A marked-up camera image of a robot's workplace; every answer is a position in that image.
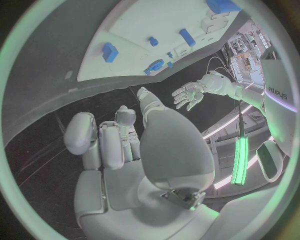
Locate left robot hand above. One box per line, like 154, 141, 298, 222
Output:
171, 80, 205, 112

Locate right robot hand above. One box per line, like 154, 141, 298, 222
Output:
63, 86, 222, 240

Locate white task board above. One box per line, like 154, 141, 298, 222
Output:
76, 0, 244, 82

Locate blue gear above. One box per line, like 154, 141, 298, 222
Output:
143, 58, 165, 76

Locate blue long cylinder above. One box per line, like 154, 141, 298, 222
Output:
178, 28, 197, 48

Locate glowing light bar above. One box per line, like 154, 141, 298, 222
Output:
230, 136, 250, 186

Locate blue block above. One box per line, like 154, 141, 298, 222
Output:
101, 42, 120, 63

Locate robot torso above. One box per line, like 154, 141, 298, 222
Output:
255, 44, 299, 183

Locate blue large cylinder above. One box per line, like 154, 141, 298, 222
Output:
205, 0, 242, 14

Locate white cable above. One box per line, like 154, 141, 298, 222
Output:
213, 66, 238, 83
206, 56, 232, 76

